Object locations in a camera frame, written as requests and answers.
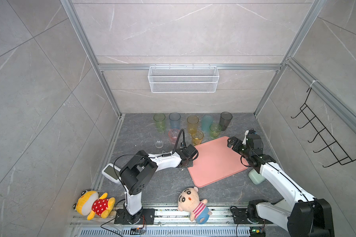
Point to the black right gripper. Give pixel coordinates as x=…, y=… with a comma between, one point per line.
x=239, y=143

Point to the tall green glass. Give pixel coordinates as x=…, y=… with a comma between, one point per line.
x=160, y=122

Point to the white digital clock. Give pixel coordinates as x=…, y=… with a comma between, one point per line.
x=112, y=173

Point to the aluminium rail at front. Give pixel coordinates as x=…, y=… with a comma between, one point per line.
x=169, y=222

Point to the short yellow glass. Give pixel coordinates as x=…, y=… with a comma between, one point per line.
x=197, y=137

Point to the short green glass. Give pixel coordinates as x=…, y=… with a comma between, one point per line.
x=215, y=130

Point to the teal dimpled glass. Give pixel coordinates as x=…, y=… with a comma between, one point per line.
x=206, y=122

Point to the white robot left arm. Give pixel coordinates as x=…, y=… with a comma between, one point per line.
x=140, y=169

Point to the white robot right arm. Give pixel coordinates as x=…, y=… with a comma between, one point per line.
x=299, y=213

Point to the boy plush doll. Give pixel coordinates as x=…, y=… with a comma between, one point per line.
x=189, y=201

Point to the clear glass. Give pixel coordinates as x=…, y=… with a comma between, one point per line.
x=159, y=143

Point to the black wire hook rack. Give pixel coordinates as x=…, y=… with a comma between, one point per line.
x=322, y=133

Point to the dark grey glass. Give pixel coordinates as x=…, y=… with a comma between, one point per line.
x=225, y=119

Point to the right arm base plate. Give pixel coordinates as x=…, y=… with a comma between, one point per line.
x=241, y=216

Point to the tall blue glass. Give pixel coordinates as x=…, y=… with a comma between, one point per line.
x=175, y=120

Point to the tall yellow glass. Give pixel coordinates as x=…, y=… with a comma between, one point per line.
x=192, y=124

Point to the short pink glass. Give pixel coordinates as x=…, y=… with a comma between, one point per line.
x=173, y=135

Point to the pink plastic tray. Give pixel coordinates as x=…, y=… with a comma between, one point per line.
x=215, y=162

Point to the pale green box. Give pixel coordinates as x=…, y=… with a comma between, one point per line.
x=255, y=177

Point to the white wire mesh basket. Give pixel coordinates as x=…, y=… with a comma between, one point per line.
x=183, y=79

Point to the yellow plush toy red dress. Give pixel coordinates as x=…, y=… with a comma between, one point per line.
x=90, y=204

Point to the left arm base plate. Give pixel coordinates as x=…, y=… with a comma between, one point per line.
x=144, y=216

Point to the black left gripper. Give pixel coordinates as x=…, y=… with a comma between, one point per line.
x=191, y=164

